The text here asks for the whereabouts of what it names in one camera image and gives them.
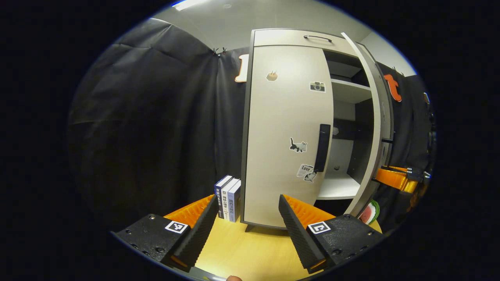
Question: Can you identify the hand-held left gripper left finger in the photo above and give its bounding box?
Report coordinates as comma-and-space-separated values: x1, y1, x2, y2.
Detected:
111, 194, 219, 273

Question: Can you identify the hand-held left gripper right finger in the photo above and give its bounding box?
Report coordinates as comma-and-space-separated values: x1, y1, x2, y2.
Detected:
278, 194, 385, 274

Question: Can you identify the white double-door shoe cabinet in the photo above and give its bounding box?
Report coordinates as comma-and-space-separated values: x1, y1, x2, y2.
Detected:
239, 28, 395, 231

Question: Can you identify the white door with headphones sticker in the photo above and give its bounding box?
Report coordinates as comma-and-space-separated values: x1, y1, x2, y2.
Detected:
341, 32, 382, 217

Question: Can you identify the white door with camera sticker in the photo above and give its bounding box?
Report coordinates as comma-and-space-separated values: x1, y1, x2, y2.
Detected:
242, 45, 334, 229

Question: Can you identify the white cabinet shelf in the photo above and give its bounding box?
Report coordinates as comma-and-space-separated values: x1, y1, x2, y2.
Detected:
331, 79, 372, 104
316, 172, 362, 200

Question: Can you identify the white cabinet drawer front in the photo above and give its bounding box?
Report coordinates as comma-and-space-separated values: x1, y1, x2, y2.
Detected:
253, 29, 358, 55

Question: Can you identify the white book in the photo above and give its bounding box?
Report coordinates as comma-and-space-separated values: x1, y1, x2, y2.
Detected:
221, 178, 239, 222

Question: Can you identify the light blue book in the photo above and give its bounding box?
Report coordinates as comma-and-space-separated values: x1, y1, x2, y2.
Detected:
228, 180, 242, 223

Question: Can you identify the watermelon slice decoration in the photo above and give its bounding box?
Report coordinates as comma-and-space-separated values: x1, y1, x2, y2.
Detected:
357, 199, 380, 225

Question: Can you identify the ceiling light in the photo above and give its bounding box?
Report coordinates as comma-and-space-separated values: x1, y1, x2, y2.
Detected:
172, 0, 211, 11

